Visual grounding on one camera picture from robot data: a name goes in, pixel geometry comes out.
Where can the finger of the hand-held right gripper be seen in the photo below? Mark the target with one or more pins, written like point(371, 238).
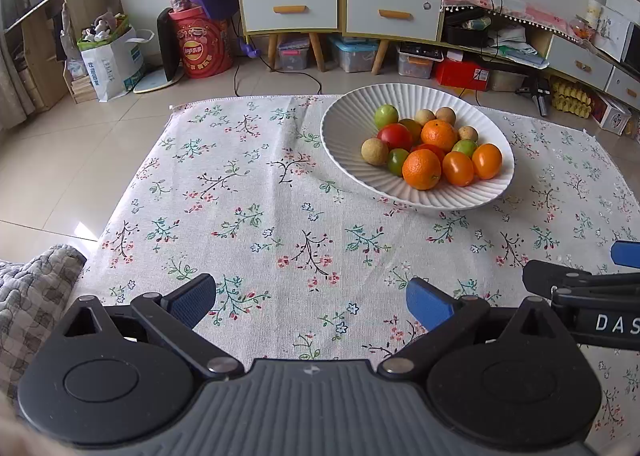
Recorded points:
point(545, 276)
point(627, 254)

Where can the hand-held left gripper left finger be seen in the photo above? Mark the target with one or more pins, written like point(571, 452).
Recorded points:
point(192, 301)

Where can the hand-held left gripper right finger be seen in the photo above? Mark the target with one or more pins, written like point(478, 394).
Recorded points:
point(427, 301)

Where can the orange tomato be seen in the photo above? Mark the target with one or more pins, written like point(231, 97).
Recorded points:
point(486, 160)
point(457, 168)

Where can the mandarin orange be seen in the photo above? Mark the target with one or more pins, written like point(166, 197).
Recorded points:
point(439, 134)
point(421, 169)

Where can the green tomato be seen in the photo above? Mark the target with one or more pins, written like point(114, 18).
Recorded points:
point(397, 161)

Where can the green jujube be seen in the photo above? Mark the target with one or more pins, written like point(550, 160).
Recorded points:
point(465, 148)
point(386, 114)

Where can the red tomato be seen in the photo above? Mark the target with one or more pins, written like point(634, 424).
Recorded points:
point(395, 135)
point(431, 149)

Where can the brown longan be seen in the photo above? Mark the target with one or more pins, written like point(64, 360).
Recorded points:
point(445, 114)
point(375, 151)
point(468, 134)
point(425, 116)

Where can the small yellow tomato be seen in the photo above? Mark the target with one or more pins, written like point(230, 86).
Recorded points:
point(412, 126)

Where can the white ribbed plate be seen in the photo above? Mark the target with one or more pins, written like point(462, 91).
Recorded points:
point(345, 135)

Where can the floral tablecloth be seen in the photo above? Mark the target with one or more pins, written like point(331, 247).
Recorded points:
point(280, 236)

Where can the white printed carton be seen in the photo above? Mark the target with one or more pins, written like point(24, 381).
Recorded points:
point(612, 115)

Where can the grey quilted cushion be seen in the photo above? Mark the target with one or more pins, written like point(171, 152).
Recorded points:
point(35, 296)

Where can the yellow egg carton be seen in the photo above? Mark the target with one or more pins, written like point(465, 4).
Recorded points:
point(570, 98)

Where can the long low wooden cabinet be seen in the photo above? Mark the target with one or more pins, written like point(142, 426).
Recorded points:
point(575, 58)

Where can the red cardboard box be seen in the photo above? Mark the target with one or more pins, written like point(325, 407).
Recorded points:
point(460, 75)

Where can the white round base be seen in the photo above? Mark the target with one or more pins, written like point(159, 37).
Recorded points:
point(150, 83)

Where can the clear box black lid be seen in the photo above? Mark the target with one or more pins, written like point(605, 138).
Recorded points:
point(417, 65)

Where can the white paper shopping bag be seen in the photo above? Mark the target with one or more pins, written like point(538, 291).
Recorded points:
point(112, 70)

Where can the red printed bucket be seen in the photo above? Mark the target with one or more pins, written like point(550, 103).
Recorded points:
point(200, 55)

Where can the black storage bin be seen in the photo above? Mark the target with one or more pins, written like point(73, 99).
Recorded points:
point(465, 33)

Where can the clear box blue lid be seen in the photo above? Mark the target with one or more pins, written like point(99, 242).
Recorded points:
point(352, 55)

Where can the black flat panel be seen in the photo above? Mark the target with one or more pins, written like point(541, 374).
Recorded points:
point(166, 45)

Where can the clear box pink lid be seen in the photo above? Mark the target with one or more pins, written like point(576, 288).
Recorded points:
point(292, 55)

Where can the plush toys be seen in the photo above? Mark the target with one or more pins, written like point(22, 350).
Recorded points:
point(102, 28)

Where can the tall wooden shelf cabinet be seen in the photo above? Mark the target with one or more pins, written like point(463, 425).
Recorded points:
point(260, 8)

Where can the low wooden drawer cabinet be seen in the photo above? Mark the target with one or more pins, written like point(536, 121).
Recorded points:
point(365, 5)

